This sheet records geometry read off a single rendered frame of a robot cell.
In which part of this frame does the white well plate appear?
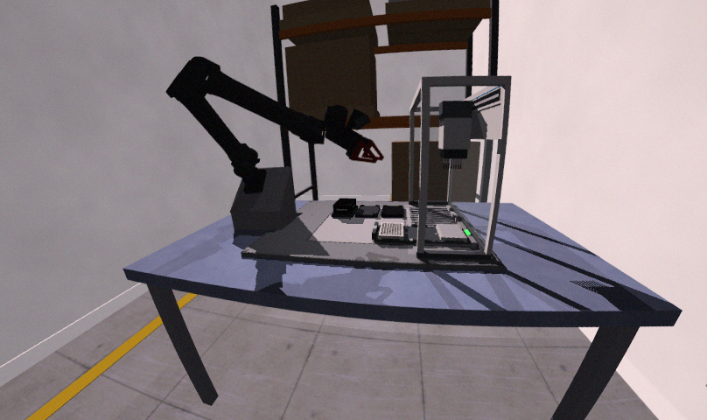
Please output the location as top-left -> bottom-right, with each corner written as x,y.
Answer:
378,222 -> 404,241

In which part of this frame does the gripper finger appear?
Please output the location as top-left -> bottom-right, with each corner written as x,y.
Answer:
362,140 -> 384,160
350,140 -> 378,163

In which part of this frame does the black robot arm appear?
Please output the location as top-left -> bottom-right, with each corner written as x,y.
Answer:
165,56 -> 371,194

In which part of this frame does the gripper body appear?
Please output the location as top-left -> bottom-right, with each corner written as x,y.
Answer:
337,133 -> 370,159

